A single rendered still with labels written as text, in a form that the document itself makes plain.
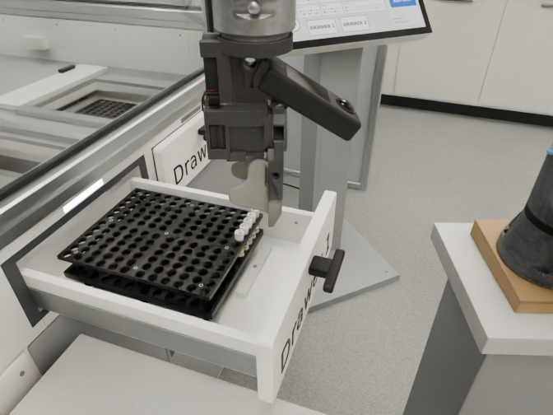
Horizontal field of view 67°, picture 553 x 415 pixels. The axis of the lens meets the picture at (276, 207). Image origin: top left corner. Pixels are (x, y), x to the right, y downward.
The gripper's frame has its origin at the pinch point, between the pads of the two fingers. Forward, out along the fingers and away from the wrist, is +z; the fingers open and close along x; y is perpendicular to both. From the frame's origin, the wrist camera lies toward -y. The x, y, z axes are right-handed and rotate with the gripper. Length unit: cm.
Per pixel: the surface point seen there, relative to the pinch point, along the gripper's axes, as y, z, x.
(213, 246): 8.4, 7.5, -1.7
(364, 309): -37, 98, -67
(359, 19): -28, -3, -91
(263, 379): 1.8, 10.6, 16.0
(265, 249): 1.4, 12.7, -6.7
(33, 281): 30.7, 8.8, 2.8
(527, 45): -176, 42, -240
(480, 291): -33.7, 21.3, -5.1
